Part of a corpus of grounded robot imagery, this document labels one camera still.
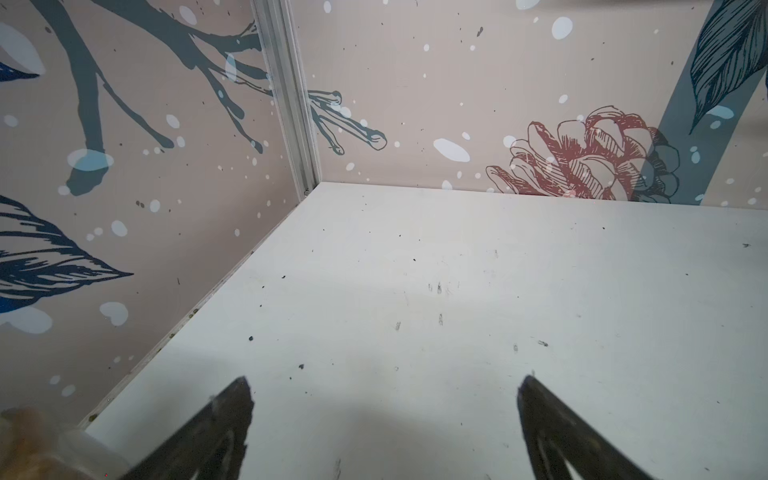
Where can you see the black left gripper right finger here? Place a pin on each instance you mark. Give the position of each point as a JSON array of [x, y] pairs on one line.
[[560, 442]]

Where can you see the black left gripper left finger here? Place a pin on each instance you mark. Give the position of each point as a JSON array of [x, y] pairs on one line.
[[211, 445]]

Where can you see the glass jar with amber contents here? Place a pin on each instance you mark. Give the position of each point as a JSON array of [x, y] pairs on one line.
[[36, 446]]

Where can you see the aluminium frame corner post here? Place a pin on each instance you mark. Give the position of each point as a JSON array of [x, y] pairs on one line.
[[281, 51]]

